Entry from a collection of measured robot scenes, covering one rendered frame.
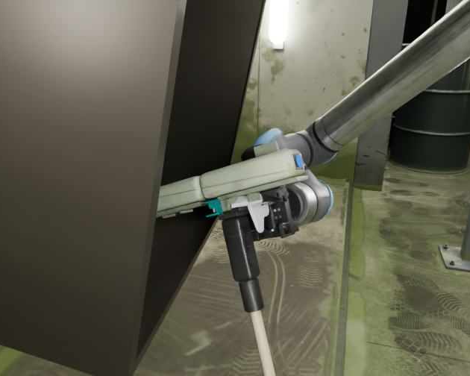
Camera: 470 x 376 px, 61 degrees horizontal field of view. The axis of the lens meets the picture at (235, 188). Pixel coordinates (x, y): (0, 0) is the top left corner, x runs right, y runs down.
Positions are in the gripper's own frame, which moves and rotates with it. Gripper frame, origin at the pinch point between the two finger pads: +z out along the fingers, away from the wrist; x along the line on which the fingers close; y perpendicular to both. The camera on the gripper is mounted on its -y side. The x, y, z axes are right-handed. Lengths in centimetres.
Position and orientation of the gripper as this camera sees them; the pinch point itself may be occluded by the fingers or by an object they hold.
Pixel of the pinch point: (227, 202)
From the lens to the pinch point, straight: 58.2
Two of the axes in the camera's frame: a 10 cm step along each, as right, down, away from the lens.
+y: 2.0, 9.8, -0.7
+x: -8.3, 2.1, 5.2
